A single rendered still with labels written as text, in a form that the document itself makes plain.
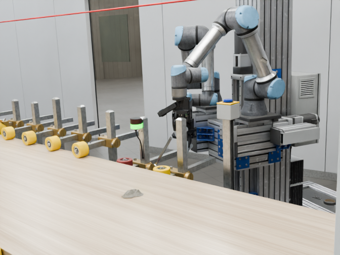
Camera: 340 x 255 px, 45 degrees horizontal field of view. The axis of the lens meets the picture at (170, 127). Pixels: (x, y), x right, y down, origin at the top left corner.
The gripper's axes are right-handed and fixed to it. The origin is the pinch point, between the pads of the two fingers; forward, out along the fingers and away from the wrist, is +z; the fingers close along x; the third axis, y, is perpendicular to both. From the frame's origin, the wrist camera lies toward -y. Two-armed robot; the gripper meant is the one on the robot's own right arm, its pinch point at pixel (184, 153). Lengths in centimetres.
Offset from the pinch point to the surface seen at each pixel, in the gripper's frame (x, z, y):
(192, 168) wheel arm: -26.5, -2.4, -26.7
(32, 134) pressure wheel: 72, -14, -56
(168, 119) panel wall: 199, 34, 210
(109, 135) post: 20.5, -16.2, -39.3
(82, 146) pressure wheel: 21, -14, -57
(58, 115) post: 69, -23, -38
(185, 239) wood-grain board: -77, -7, -95
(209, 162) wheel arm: -26.5, -1.9, -12.4
